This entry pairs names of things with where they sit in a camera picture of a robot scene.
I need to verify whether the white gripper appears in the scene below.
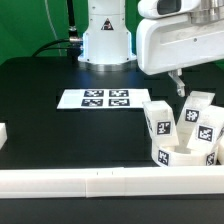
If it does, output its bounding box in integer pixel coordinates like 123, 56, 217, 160
136, 0, 224, 97

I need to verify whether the white round stool seat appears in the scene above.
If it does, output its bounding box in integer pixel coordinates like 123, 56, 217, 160
151, 140, 218, 167

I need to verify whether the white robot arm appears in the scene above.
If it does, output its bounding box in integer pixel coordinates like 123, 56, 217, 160
78, 0, 224, 97

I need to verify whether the white marker tag sheet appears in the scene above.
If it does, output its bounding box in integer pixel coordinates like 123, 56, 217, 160
57, 88, 150, 109

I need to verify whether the black cable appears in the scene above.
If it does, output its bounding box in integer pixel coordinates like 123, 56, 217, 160
31, 0, 84, 58

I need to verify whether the white U-shaped fence frame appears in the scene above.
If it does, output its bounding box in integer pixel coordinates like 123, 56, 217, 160
0, 122, 224, 200

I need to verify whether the white thin cable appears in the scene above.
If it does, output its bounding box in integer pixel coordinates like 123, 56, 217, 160
43, 0, 64, 57

